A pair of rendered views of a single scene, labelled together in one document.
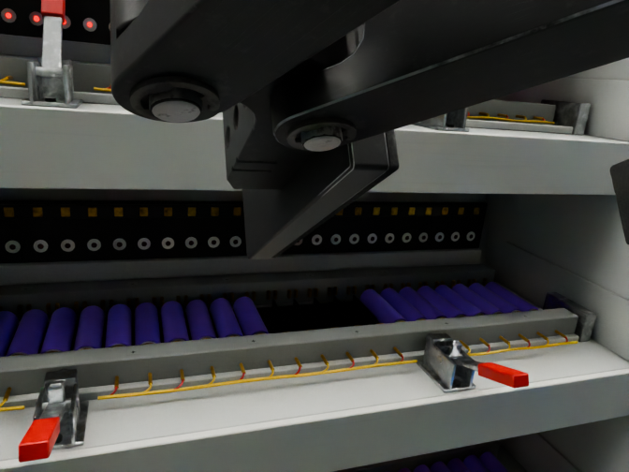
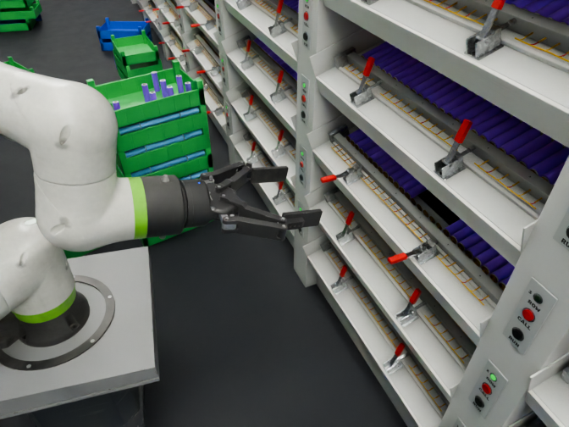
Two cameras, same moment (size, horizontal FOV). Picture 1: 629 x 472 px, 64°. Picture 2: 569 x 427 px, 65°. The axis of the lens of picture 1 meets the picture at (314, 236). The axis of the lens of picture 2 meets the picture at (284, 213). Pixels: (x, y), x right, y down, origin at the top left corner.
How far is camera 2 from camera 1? 0.84 m
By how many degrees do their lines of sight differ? 87
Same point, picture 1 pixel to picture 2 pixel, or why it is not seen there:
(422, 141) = (423, 172)
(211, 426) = (365, 203)
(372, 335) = (420, 222)
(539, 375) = (445, 288)
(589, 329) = not seen: hidden behind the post
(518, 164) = (459, 208)
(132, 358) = (371, 174)
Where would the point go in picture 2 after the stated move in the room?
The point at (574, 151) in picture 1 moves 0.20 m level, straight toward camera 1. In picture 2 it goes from (483, 224) to (350, 190)
